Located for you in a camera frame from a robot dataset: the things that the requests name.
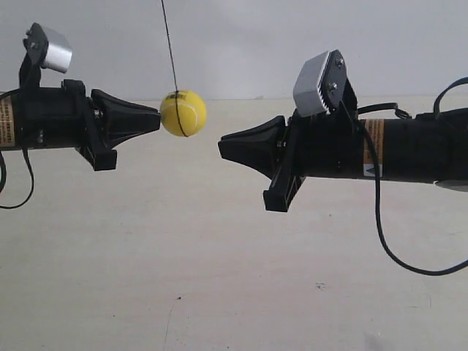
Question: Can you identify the thin black hanging string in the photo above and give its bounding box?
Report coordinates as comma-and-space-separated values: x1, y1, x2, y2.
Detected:
160, 0, 189, 138

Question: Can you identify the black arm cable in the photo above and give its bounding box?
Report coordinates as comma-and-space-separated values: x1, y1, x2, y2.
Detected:
339, 75, 468, 276
0, 89, 35, 210

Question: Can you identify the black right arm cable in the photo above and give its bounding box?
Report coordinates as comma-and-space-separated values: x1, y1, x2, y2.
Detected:
339, 75, 468, 276

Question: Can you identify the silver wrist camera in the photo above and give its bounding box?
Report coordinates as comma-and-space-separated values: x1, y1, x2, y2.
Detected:
292, 49, 348, 117
23, 22, 73, 74

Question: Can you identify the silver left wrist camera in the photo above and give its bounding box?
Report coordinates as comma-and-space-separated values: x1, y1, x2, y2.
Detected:
23, 22, 73, 74

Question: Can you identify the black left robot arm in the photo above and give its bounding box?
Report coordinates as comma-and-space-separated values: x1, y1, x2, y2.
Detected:
1, 79, 162, 171

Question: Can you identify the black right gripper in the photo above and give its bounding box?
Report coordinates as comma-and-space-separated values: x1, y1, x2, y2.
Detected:
218, 113, 364, 212

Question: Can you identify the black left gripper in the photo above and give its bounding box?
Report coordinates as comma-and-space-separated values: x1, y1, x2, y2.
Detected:
20, 79, 161, 171

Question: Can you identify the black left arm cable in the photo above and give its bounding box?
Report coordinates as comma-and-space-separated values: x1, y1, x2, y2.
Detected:
0, 89, 35, 210

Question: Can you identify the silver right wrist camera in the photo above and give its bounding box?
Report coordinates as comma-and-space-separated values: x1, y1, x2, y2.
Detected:
292, 49, 348, 117

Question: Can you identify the yellow tennis ball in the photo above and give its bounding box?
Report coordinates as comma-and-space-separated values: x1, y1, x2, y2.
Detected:
160, 90, 207, 137

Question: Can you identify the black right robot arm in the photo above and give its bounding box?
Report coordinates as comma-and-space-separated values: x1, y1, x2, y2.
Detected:
218, 109, 467, 212

